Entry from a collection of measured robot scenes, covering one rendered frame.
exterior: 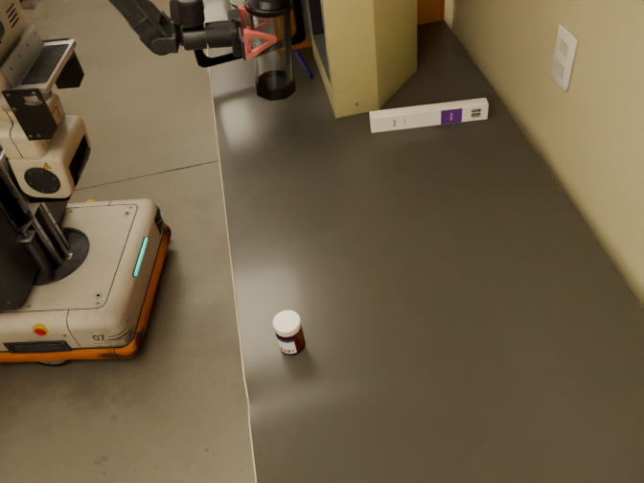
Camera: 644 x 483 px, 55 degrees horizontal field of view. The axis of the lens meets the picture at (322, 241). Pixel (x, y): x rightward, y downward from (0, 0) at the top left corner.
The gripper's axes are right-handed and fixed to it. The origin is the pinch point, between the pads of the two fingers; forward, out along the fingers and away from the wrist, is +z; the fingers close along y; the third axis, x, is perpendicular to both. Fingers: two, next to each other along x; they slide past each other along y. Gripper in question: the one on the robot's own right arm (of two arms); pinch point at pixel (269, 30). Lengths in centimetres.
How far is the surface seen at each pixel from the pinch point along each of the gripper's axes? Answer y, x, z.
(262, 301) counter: -60, 23, -11
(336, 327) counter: -69, 22, 2
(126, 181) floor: 107, 124, -63
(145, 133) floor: 143, 124, -54
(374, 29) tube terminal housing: -7.9, -2.0, 22.5
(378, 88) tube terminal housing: -7.9, 13.4, 24.4
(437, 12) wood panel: 29, 14, 52
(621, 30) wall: -49, -20, 53
